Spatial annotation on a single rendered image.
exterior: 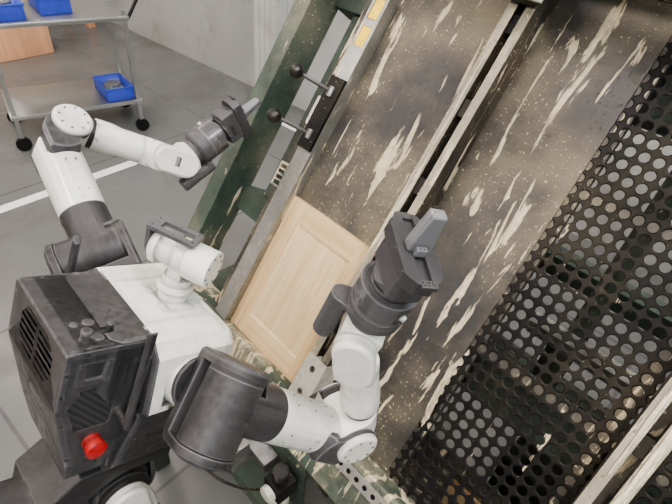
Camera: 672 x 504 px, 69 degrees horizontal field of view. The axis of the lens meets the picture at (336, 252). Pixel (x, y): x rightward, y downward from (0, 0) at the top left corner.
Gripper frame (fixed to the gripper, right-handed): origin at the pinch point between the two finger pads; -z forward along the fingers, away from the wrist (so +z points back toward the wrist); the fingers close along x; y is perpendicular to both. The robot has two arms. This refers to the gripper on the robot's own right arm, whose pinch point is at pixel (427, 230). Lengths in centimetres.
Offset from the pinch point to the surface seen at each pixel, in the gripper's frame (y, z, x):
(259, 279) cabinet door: -4, 71, 45
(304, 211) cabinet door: 4, 51, 54
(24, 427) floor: -76, 195, 52
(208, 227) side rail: -18, 76, 68
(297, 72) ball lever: -4, 22, 72
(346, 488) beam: 15, 74, -9
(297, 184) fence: 2, 47, 60
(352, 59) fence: 10, 18, 77
